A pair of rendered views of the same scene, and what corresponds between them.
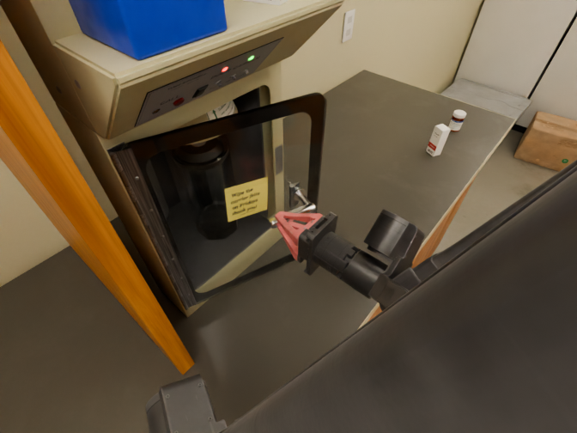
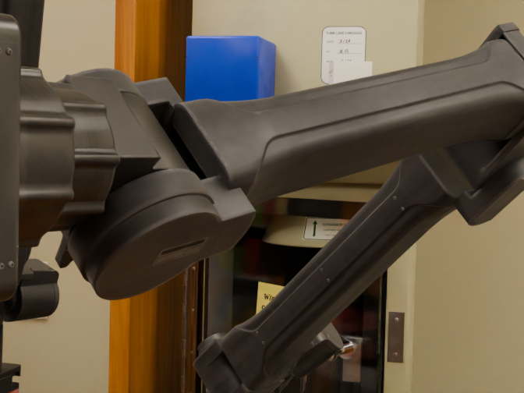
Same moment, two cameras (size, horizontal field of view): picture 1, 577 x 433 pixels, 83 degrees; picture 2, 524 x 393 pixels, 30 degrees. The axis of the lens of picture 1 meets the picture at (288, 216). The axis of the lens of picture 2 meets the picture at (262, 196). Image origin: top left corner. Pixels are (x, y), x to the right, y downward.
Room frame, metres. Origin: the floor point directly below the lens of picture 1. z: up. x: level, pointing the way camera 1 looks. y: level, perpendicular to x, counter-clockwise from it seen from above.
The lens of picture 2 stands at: (-0.23, -1.07, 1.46)
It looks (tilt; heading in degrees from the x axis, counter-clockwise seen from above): 3 degrees down; 62
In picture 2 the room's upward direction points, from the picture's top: 2 degrees clockwise
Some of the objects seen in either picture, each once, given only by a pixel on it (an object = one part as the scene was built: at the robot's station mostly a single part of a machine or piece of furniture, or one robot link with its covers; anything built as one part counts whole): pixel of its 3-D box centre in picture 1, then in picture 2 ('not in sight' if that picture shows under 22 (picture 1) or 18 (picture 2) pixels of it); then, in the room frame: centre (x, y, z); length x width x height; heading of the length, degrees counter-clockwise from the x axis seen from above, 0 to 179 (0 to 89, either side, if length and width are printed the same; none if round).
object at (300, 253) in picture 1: (298, 228); not in sight; (0.36, -0.02, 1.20); 0.09 x 0.07 x 0.07; 50
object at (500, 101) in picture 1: (476, 114); not in sight; (2.53, -1.61, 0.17); 0.60 x 0.42 x 0.33; 47
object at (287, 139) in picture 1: (245, 216); (277, 344); (0.40, 0.08, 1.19); 0.30 x 0.01 x 0.40; 119
